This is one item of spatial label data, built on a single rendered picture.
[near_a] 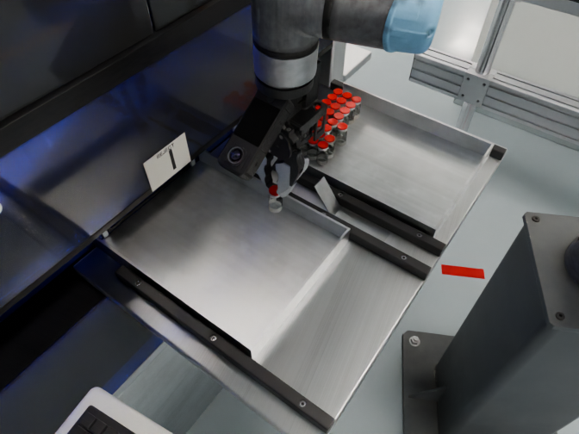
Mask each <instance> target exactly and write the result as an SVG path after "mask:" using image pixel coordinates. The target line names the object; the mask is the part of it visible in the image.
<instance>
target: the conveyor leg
mask: <svg viewBox="0 0 579 434"><path fill-rule="evenodd" d="M516 2H519V3H520V2H521V1H520V0H500V1H499V3H498V6H497V8H496V11H495V15H494V18H493V21H492V23H491V25H490V28H489V32H488V35H487V38H486V40H485V43H484V45H483V48H482V52H481V55H480V58H479V60H478V62H477V65H476V69H475V71H476V73H478V74H480V75H488V74H489V72H490V70H491V67H492V64H493V63H494V60H495V56H496V54H497V51H498V49H499V46H500V44H501V40H502V37H503V35H504V33H505V31H506V28H507V25H508V22H509V19H510V17H511V15H512V12H513V10H514V5H515V4H516ZM475 110H476V106H474V105H471V104H469V103H467V102H464V104H463V107H462V109H461V112H460V115H459V117H458V121H457V124H456V126H455V127H456V128H458V129H461V130H463V131H465V132H467V131H468V128H469V126H470V122H471V120H472V117H473V114H474V113H475Z"/></svg>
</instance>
